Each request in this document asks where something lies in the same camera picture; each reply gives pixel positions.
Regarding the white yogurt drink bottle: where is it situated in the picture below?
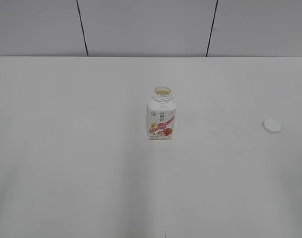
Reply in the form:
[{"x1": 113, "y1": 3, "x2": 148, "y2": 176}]
[{"x1": 146, "y1": 87, "x2": 176, "y2": 140}]

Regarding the white screw cap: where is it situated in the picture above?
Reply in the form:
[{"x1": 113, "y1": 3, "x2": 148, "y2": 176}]
[{"x1": 262, "y1": 119, "x2": 282, "y2": 134}]

